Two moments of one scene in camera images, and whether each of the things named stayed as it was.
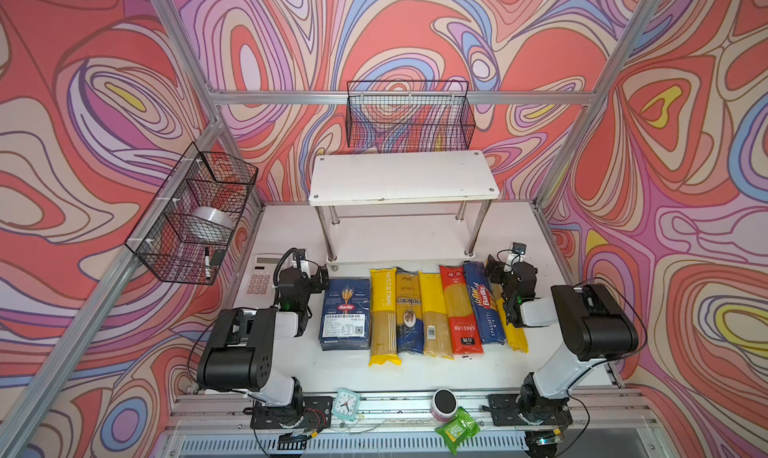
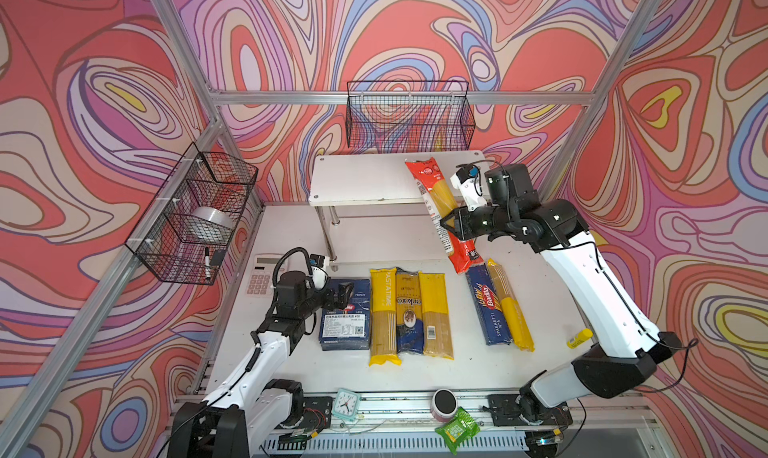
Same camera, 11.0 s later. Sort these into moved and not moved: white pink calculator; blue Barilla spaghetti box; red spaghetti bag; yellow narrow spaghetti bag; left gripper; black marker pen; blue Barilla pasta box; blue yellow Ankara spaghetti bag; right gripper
Moved: red spaghetti bag; right gripper; left gripper
Not moved: white pink calculator; black marker pen; yellow narrow spaghetti bag; blue yellow Ankara spaghetti bag; blue Barilla spaghetti box; blue Barilla pasta box
